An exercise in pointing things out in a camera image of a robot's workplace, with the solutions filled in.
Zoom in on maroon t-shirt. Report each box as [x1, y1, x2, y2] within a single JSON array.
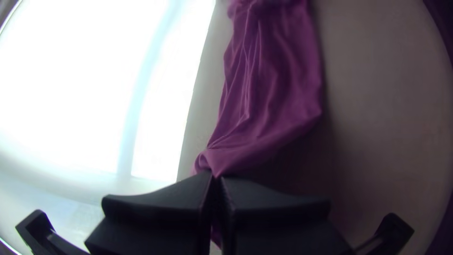
[[191, 0, 325, 248]]

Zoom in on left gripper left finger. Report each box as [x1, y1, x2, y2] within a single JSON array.
[[84, 170, 215, 255]]

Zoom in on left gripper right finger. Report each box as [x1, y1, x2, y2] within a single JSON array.
[[216, 176, 354, 255]]

